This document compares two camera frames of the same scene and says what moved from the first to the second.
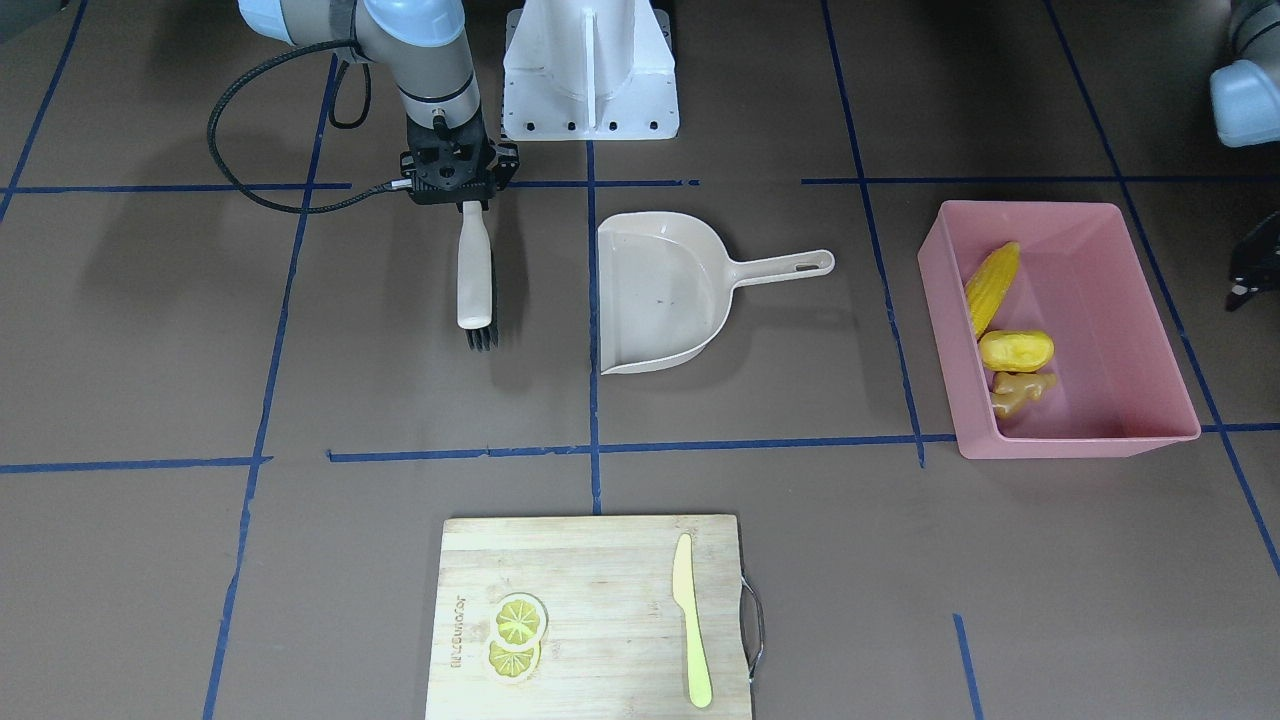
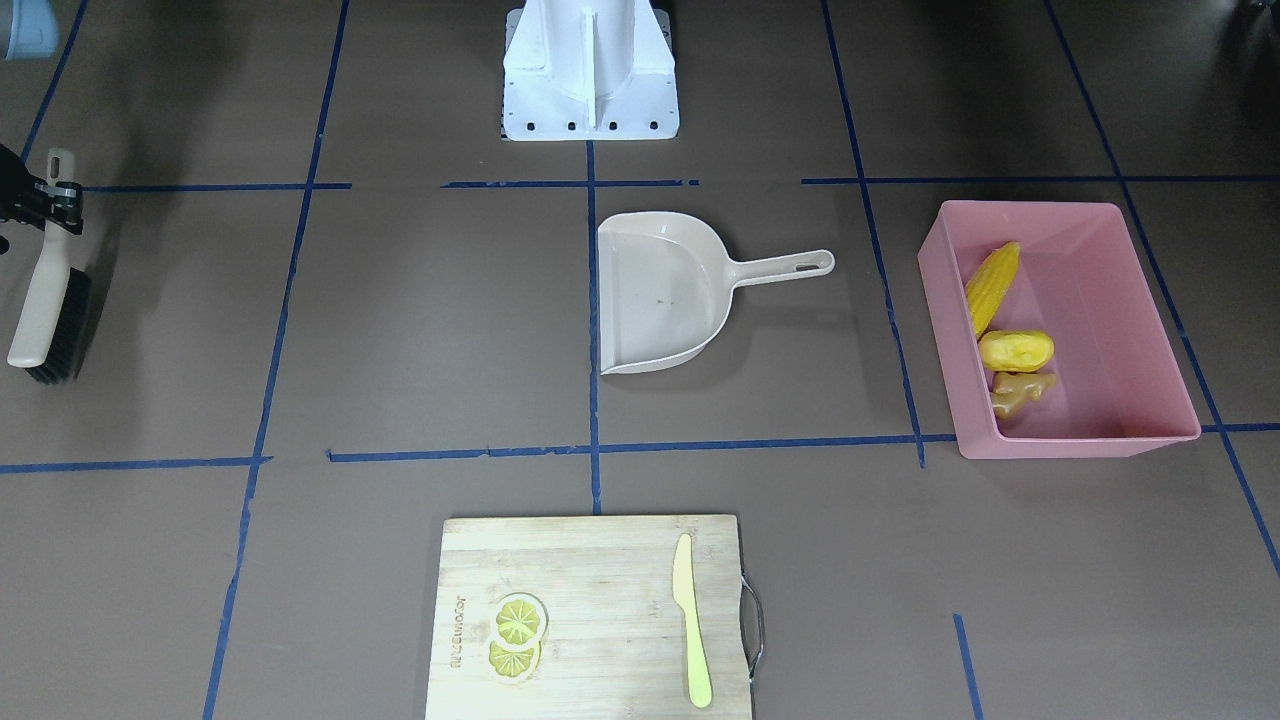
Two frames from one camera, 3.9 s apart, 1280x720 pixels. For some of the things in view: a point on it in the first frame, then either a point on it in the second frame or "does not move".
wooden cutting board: x=616 y=643 does not move
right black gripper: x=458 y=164 -> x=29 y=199
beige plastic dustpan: x=666 y=288 does not move
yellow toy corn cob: x=988 y=284 does not move
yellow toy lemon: x=1016 y=350 does not move
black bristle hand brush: x=474 y=279 -> x=51 y=337
